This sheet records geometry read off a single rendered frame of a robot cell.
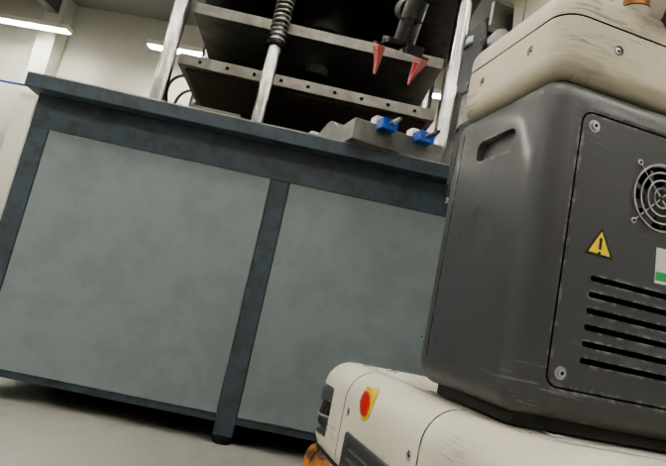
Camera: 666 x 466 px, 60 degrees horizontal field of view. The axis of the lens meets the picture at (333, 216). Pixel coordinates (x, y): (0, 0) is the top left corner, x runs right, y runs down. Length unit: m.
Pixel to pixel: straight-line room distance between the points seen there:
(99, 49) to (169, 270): 8.75
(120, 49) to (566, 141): 9.51
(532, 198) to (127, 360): 1.12
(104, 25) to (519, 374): 9.90
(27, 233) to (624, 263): 1.36
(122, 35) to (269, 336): 8.87
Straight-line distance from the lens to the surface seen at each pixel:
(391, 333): 1.52
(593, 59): 0.78
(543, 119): 0.74
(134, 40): 10.02
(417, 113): 2.52
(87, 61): 10.16
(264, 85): 2.45
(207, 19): 2.72
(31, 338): 1.63
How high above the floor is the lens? 0.36
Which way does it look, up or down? 10 degrees up
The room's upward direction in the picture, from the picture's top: 12 degrees clockwise
